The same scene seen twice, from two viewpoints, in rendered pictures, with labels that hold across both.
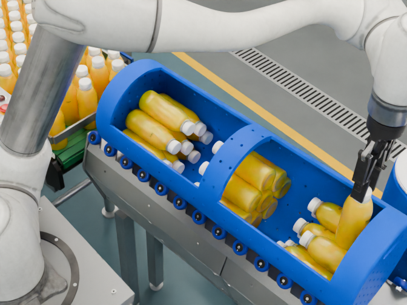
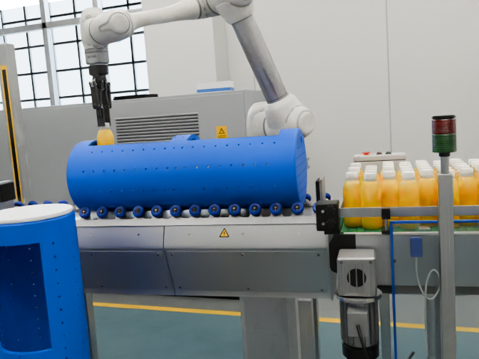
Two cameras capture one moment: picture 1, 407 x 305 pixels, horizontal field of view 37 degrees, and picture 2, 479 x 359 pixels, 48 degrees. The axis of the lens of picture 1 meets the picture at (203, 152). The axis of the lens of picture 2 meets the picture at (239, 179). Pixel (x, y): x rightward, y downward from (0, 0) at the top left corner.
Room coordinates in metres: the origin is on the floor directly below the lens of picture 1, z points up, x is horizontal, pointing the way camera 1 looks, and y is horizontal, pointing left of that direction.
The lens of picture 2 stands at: (3.05, -0.81, 1.31)
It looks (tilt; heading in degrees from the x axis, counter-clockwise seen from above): 7 degrees down; 154
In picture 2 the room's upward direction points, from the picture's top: 4 degrees counter-clockwise
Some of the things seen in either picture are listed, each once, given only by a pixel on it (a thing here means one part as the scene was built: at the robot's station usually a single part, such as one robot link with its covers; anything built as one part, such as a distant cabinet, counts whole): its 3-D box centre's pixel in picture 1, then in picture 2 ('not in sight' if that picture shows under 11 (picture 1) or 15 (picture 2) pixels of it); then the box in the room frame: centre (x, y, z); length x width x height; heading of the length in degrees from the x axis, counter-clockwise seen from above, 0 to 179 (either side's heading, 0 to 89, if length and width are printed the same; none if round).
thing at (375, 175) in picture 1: (371, 177); (100, 117); (0.92, -0.37, 1.32); 0.03 x 0.01 x 0.07; 49
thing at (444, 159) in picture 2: not in sight; (444, 144); (1.97, 0.33, 1.18); 0.06 x 0.06 x 0.16
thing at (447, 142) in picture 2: not in sight; (444, 142); (1.97, 0.33, 1.18); 0.06 x 0.06 x 0.05
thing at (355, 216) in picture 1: (355, 218); (105, 147); (0.90, -0.36, 1.20); 0.07 x 0.07 x 0.17
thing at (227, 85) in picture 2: not in sight; (215, 87); (-0.48, 0.74, 1.48); 0.24 x 0.12 x 0.08; 52
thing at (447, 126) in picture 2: not in sight; (443, 126); (1.97, 0.33, 1.23); 0.06 x 0.06 x 0.04
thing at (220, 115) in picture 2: not in sight; (130, 194); (-1.07, 0.21, 0.72); 2.15 x 0.54 x 1.45; 44
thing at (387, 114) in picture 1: (392, 103); (97, 58); (0.90, -0.36, 1.55); 0.09 x 0.09 x 0.06
